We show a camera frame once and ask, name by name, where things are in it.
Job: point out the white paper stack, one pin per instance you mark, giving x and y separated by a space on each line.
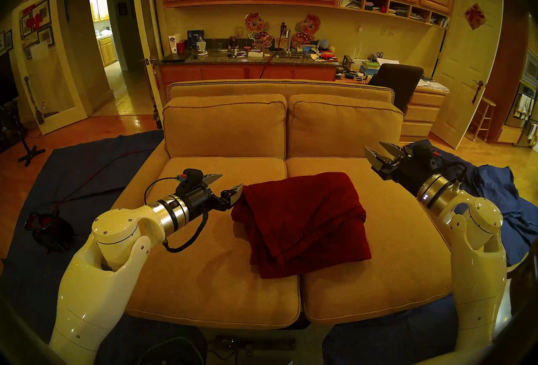
433 85

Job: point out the black floor stand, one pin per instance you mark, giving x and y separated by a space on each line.
29 153

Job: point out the white router with antennas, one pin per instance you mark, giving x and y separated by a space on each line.
358 64

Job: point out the wooden stool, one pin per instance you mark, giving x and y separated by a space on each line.
487 103

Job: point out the open wooden cubby shelf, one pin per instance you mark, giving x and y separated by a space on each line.
395 5

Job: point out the tan fabric sofa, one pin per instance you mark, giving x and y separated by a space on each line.
277 89

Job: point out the white panel door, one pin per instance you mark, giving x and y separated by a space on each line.
462 74

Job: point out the wooden kitchen base cabinet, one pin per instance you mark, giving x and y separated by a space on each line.
107 51

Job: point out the dark blue floor cloth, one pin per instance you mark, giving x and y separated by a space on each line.
378 339
504 192
84 166

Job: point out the black power strip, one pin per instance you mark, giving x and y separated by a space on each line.
252 344

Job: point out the chrome kitchen faucet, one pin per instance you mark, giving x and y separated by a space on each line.
289 38

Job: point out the red blanket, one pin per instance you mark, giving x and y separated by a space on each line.
302 225

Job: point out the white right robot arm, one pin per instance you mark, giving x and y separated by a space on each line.
479 263

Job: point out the dark blue box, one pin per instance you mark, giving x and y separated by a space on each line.
195 37

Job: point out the cartoon figure wall decoration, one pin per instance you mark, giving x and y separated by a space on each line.
257 28
307 28

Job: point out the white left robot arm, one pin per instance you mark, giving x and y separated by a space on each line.
96 284

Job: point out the black television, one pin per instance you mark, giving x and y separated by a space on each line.
7 80

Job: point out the hanging dish towel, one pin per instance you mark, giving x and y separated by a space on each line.
523 106

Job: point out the granite top kitchen counter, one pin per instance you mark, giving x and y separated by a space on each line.
235 73

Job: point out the tan sofa back cushion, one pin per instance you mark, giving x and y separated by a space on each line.
225 127
344 129

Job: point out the red fu door ornament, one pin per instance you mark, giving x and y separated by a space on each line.
475 16

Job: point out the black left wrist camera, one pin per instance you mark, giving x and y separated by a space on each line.
191 178

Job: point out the black laptop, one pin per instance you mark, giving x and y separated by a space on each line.
175 57

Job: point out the black office chair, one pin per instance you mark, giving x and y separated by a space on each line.
399 80

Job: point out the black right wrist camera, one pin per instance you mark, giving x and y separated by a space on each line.
424 156

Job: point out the blue plush ball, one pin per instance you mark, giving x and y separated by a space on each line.
323 45

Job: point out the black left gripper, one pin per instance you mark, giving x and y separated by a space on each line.
201 200

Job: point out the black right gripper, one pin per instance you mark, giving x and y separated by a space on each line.
414 177

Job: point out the framed wall picture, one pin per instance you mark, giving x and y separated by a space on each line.
8 40

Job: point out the wooden drawer desk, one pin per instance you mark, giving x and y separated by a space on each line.
420 114

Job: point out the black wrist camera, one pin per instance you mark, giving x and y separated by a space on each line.
424 156
191 178

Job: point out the black red floor device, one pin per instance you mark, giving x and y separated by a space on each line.
50 232

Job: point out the white glass french door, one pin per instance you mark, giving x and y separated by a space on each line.
63 124

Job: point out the white blue carton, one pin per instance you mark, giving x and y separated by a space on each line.
172 44

